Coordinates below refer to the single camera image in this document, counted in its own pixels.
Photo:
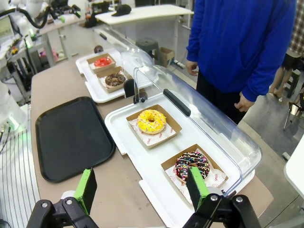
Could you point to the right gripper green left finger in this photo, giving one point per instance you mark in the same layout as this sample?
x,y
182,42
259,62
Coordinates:
x,y
83,190

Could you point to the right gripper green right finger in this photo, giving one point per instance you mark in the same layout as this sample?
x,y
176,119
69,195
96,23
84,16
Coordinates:
x,y
194,187

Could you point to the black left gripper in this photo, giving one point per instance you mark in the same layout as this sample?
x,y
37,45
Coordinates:
x,y
60,6

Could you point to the red glazed donut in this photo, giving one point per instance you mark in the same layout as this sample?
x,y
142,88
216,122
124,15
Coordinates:
x,y
97,63

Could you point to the brown cardboard donut box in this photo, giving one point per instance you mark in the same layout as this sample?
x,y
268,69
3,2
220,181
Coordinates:
x,y
104,69
152,140
216,178
111,89

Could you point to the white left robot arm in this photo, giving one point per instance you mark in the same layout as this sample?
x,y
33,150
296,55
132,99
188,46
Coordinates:
x,y
33,7

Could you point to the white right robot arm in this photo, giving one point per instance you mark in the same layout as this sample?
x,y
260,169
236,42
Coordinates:
x,y
9,107

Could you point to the chocolate rainbow sprinkle donut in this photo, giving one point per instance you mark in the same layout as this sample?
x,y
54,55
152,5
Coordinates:
x,y
183,164

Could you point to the black serving tray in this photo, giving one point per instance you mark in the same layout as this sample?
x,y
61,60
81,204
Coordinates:
x,y
71,137

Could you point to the chocolate nut donut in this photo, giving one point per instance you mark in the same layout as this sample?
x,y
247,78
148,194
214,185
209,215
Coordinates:
x,y
109,80

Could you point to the yellow glazed sprinkle donut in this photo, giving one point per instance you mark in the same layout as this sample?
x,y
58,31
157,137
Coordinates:
x,y
142,123

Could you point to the person's left hand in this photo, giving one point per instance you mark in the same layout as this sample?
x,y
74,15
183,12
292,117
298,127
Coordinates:
x,y
244,104

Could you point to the person's right hand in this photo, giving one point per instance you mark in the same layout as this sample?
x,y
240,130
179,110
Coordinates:
x,y
192,67

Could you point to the grey workbench table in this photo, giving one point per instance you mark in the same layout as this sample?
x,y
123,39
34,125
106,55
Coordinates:
x,y
59,26

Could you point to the pink toy object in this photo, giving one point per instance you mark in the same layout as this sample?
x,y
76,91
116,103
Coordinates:
x,y
53,55

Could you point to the white display case base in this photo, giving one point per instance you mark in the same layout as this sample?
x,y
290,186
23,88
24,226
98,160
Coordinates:
x,y
152,166
95,92

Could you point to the black cap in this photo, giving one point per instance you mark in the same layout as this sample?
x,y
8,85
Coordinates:
x,y
122,10

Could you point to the computer monitor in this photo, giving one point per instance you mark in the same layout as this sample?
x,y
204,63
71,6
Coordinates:
x,y
5,27

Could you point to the clear display case lid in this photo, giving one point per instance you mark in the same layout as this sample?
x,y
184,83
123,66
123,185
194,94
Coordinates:
x,y
213,118
133,54

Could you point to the white table with cap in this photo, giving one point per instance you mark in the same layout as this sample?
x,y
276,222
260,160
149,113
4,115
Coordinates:
x,y
142,14

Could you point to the grey plastic stool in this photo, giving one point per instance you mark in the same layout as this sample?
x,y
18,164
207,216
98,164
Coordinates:
x,y
147,46

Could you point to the large white table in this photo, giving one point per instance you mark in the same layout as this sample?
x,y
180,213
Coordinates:
x,y
295,171

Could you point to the small open cardboard box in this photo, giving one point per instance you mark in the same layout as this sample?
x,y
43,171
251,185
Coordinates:
x,y
166,57

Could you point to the white power strip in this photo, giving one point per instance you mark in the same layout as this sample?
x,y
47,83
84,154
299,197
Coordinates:
x,y
179,64

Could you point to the metal folding chair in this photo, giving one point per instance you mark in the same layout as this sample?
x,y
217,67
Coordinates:
x,y
293,109

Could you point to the black stool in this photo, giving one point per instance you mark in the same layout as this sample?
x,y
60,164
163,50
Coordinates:
x,y
293,83

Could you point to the person in blue hoodie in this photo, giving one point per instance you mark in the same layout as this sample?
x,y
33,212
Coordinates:
x,y
237,35

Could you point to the person in plaid shirt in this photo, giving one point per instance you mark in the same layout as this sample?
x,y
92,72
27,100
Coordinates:
x,y
298,28

